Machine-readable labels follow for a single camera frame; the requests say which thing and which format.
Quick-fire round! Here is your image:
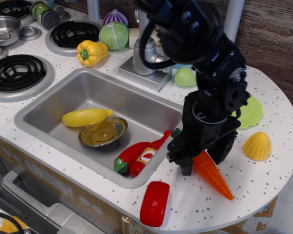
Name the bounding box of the green toy cabbage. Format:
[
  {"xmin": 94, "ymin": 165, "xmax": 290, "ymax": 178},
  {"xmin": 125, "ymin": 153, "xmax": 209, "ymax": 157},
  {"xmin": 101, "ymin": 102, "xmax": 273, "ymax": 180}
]
[{"xmin": 99, "ymin": 22, "xmax": 129, "ymax": 50}]

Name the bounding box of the silver toy sink basin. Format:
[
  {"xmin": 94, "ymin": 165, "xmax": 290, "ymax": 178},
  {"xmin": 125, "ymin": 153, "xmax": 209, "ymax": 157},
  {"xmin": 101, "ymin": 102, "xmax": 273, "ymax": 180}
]
[{"xmin": 14, "ymin": 68, "xmax": 183, "ymax": 188}]

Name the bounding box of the green toy can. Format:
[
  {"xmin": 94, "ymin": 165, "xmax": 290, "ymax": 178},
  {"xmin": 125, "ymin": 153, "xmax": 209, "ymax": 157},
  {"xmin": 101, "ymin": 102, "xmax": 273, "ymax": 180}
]
[{"xmin": 30, "ymin": 1, "xmax": 60, "ymax": 30}]

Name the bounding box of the rear left black burner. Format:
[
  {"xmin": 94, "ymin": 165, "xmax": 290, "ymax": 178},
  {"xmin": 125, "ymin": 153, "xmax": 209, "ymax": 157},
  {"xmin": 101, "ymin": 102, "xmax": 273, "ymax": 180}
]
[{"xmin": 0, "ymin": 0, "xmax": 33, "ymax": 20}]

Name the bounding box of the grey support pole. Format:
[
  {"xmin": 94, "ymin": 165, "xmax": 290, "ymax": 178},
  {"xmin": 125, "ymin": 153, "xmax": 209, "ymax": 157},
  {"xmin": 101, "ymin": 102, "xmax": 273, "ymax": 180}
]
[
  {"xmin": 86, "ymin": 0, "xmax": 101, "ymax": 21},
  {"xmin": 224, "ymin": 0, "xmax": 245, "ymax": 43}
]

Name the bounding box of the yellow toy below counter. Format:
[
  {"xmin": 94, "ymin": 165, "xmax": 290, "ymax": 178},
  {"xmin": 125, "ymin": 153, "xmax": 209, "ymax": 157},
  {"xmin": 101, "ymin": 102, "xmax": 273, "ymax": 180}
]
[{"xmin": 0, "ymin": 216, "xmax": 27, "ymax": 234}]

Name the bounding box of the rear right black burner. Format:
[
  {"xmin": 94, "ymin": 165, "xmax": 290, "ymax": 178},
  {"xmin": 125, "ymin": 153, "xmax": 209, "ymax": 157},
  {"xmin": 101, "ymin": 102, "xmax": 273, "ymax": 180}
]
[{"xmin": 51, "ymin": 21, "xmax": 101, "ymax": 48}]

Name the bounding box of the cream toy bottle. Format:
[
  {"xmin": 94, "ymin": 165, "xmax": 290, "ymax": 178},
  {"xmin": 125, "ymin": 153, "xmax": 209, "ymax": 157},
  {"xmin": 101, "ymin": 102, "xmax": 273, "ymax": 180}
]
[{"xmin": 128, "ymin": 28, "xmax": 162, "ymax": 49}]

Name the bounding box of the silver toy faucet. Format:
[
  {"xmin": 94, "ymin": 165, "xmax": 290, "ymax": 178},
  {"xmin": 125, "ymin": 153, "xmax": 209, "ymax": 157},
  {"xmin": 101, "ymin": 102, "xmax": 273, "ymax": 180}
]
[{"xmin": 118, "ymin": 10, "xmax": 172, "ymax": 92}]

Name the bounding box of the silver stove knob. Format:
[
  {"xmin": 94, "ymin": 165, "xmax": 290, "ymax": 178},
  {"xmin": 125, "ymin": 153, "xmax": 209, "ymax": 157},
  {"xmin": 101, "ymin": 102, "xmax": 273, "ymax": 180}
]
[{"xmin": 20, "ymin": 25, "xmax": 42, "ymax": 41}]

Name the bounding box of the front left black burner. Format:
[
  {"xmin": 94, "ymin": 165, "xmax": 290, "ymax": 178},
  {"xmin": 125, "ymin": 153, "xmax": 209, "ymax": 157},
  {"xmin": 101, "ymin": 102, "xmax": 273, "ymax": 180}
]
[{"xmin": 0, "ymin": 55, "xmax": 47, "ymax": 92}]

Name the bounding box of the blue plastic bowl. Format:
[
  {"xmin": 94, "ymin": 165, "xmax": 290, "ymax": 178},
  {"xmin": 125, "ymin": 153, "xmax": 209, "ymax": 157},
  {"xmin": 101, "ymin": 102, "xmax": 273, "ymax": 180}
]
[{"xmin": 173, "ymin": 64, "xmax": 192, "ymax": 69}]

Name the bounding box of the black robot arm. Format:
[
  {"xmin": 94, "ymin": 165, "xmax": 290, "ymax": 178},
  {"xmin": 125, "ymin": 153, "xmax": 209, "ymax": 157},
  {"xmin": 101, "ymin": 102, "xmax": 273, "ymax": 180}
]
[{"xmin": 134, "ymin": 0, "xmax": 250, "ymax": 176}]

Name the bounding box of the purple toy onion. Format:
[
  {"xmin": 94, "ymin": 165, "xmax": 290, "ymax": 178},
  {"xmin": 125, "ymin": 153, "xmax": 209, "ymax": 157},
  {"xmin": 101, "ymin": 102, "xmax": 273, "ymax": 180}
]
[{"xmin": 103, "ymin": 9, "xmax": 128, "ymax": 26}]

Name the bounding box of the small steel pot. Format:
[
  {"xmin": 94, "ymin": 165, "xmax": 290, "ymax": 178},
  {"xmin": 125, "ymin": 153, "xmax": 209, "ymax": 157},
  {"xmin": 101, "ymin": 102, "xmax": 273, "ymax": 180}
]
[{"xmin": 0, "ymin": 16, "xmax": 21, "ymax": 46}]

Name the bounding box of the black burner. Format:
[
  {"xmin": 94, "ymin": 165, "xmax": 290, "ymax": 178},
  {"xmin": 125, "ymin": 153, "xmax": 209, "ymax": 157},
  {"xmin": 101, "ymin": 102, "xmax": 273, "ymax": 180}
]
[
  {"xmin": 51, "ymin": 21, "xmax": 101, "ymax": 48},
  {"xmin": 0, "ymin": 55, "xmax": 47, "ymax": 92},
  {"xmin": 0, "ymin": 0, "xmax": 33, "ymax": 20}
]

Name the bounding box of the grey oven door handle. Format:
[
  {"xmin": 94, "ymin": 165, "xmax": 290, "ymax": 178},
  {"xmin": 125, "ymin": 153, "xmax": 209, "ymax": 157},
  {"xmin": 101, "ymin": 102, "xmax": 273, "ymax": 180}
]
[{"xmin": 1, "ymin": 170, "xmax": 60, "ymax": 233}]

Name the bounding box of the red toy ketchup bottle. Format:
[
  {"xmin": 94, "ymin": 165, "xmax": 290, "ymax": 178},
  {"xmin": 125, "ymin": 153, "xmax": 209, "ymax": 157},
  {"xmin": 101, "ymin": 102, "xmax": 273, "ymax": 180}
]
[{"xmin": 129, "ymin": 130, "xmax": 171, "ymax": 178}]

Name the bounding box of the red toy chili pepper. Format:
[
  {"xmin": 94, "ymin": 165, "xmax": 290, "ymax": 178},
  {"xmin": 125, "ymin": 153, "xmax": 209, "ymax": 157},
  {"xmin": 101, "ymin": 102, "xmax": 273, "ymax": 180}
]
[{"xmin": 113, "ymin": 142, "xmax": 150, "ymax": 173}]

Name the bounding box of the grey left support pole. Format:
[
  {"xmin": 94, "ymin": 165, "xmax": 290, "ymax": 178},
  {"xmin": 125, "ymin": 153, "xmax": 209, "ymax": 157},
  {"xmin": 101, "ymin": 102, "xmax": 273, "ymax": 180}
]
[{"xmin": 86, "ymin": 0, "xmax": 101, "ymax": 21}]

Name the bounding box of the metal pot lid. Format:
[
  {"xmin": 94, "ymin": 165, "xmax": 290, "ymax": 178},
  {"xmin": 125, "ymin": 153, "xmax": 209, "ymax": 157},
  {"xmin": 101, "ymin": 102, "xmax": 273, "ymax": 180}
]
[{"xmin": 78, "ymin": 117, "xmax": 128, "ymax": 147}]

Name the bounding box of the red toy cheese wheel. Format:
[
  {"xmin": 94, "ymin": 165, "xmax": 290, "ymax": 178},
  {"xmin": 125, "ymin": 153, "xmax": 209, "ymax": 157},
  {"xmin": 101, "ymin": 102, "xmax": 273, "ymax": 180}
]
[{"xmin": 140, "ymin": 181, "xmax": 170, "ymax": 227}]

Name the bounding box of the light green plastic plate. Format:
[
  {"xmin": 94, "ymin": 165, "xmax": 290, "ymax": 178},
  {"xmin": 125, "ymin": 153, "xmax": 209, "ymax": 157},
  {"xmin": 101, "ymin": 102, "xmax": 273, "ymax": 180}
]
[{"xmin": 238, "ymin": 96, "xmax": 264, "ymax": 129}]

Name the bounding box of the yellow toy squash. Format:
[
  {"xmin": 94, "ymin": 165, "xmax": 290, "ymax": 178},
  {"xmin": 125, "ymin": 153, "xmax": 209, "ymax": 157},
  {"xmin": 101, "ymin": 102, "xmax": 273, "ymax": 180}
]
[{"xmin": 62, "ymin": 108, "xmax": 113, "ymax": 127}]

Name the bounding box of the light green toy pear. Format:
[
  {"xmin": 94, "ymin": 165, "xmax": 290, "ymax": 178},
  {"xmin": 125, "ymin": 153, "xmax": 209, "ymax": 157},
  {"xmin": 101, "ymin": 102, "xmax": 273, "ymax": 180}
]
[{"xmin": 174, "ymin": 67, "xmax": 197, "ymax": 87}]

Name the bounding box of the orange toy carrot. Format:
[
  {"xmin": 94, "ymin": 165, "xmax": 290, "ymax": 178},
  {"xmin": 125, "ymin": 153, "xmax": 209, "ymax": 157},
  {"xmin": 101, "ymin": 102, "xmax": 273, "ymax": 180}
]
[{"xmin": 192, "ymin": 151, "xmax": 233, "ymax": 200}]

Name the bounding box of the grey right support pole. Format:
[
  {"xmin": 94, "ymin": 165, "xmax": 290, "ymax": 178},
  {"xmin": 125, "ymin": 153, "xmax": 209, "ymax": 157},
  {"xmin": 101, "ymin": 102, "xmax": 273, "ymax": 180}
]
[{"xmin": 224, "ymin": 0, "xmax": 245, "ymax": 43}]

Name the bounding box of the yellow toy bell pepper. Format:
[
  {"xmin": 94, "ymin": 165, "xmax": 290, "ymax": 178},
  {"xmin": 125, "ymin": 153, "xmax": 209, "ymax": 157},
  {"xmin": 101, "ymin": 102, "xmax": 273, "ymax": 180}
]
[{"xmin": 77, "ymin": 40, "xmax": 108, "ymax": 67}]

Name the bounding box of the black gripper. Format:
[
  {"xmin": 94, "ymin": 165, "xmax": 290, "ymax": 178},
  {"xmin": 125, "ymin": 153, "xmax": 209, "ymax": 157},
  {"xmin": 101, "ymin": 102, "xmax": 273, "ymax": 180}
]
[{"xmin": 167, "ymin": 91, "xmax": 240, "ymax": 176}]

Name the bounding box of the yellow toy corn piece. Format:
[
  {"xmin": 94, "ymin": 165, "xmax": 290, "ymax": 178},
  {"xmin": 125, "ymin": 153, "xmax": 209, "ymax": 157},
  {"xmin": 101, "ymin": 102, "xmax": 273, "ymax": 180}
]
[{"xmin": 242, "ymin": 132, "xmax": 272, "ymax": 161}]

